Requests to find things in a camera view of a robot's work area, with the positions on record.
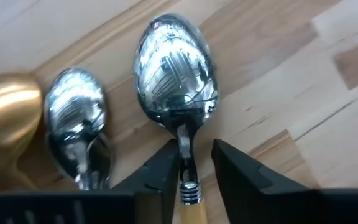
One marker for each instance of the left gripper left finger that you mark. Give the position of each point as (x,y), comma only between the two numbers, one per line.
(148,199)

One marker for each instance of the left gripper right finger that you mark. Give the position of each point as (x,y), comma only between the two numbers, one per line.
(259,199)

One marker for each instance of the gold spoon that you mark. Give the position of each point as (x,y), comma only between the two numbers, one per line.
(8,109)

